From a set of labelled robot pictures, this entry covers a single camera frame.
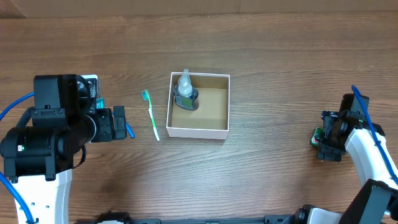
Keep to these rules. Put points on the black base frame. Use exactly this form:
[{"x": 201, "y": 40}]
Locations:
[{"x": 300, "y": 216}]

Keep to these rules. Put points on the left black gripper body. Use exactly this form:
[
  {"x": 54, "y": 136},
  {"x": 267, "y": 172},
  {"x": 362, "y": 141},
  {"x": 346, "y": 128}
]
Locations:
[{"x": 104, "y": 130}]

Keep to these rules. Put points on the blue toothbrush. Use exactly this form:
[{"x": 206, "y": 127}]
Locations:
[{"x": 129, "y": 131}]

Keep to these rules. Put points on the white toothpaste tube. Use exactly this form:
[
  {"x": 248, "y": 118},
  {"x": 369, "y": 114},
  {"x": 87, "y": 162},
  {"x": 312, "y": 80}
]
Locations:
[{"x": 94, "y": 84}]

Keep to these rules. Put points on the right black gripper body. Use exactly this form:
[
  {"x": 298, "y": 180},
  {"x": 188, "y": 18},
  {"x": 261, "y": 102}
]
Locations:
[{"x": 331, "y": 147}]

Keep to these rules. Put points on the green white toothbrush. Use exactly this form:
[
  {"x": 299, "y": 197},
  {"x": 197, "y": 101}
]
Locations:
[{"x": 146, "y": 97}]

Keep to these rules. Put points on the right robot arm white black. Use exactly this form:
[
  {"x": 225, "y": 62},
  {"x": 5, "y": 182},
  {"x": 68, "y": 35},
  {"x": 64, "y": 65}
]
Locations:
[{"x": 350, "y": 131}]

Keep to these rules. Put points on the purple soap pump bottle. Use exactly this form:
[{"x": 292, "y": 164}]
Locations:
[{"x": 185, "y": 94}]

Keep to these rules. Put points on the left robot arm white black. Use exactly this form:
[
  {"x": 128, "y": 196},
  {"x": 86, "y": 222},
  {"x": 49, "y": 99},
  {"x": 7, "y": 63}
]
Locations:
[{"x": 38, "y": 152}]

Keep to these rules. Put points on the green Dettol soap packet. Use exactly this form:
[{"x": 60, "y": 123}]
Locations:
[{"x": 316, "y": 136}]

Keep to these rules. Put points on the white cardboard box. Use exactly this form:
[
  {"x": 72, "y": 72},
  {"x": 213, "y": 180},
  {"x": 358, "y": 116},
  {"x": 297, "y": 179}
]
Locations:
[{"x": 211, "y": 119}]

